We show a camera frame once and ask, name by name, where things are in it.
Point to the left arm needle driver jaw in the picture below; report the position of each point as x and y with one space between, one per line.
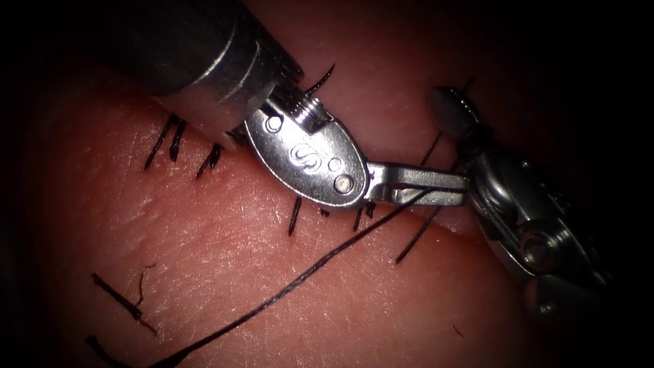
419 176
439 198

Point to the right arm needle driver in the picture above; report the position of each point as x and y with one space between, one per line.
516 214

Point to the left arm needle driver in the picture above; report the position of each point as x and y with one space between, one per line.
311 158

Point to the right arm needle driver jaw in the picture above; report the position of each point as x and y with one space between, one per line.
452 110

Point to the dark left arm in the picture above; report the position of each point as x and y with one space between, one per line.
204 56

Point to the black stitching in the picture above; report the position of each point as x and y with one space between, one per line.
295 214

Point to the tissue pad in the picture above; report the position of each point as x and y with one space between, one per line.
245 255

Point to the frayed black thread piece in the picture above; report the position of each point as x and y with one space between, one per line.
117 298

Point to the short black thread piece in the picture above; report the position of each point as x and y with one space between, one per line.
99 349

